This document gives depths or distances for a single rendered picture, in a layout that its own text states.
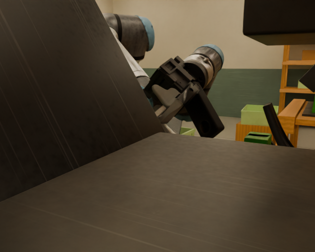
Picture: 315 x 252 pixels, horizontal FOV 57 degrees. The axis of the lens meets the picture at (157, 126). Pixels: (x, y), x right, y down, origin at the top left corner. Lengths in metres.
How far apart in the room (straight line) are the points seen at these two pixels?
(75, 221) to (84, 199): 0.03
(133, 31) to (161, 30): 7.65
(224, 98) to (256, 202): 7.71
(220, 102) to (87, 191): 7.76
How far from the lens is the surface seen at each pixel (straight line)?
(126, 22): 1.00
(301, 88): 6.95
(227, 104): 7.88
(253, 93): 7.69
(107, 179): 0.22
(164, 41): 8.56
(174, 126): 1.63
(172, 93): 0.49
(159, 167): 0.24
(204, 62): 0.64
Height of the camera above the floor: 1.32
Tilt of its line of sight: 12 degrees down
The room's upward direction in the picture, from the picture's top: straight up
